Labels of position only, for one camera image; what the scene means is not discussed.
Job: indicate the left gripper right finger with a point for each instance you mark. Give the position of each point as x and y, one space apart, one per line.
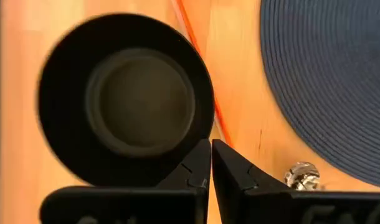
271 208

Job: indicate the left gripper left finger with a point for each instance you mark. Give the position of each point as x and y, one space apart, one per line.
165 205

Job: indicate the dark round plate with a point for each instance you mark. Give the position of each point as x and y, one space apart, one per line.
333 77

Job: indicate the black round bowl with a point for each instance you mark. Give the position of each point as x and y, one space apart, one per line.
140 99

